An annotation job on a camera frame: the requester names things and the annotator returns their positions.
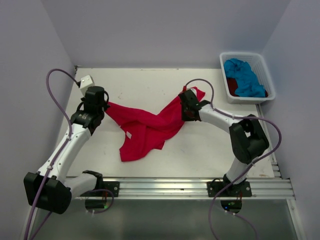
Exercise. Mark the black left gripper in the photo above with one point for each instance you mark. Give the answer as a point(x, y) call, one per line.
point(105, 106)

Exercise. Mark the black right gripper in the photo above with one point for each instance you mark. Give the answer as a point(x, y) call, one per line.
point(183, 116)

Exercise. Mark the pink red t shirt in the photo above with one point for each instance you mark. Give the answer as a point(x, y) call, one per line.
point(145, 131)

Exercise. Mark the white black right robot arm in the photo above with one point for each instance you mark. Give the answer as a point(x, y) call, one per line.
point(247, 137)

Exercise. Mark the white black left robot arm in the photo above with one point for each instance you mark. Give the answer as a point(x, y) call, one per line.
point(48, 188)

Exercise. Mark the dark red t shirt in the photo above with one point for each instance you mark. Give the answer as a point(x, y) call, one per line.
point(233, 89)

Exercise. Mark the blue t shirt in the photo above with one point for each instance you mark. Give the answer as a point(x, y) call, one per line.
point(246, 79)

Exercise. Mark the white plastic laundry basket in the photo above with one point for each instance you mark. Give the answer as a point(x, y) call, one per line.
point(259, 67)

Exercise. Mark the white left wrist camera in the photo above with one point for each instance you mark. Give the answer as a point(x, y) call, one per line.
point(86, 82)

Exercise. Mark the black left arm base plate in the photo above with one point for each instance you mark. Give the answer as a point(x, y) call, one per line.
point(112, 186)

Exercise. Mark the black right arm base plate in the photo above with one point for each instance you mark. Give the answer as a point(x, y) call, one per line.
point(236, 190)

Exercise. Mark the aluminium mounting rail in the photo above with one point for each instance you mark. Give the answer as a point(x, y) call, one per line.
point(195, 188)

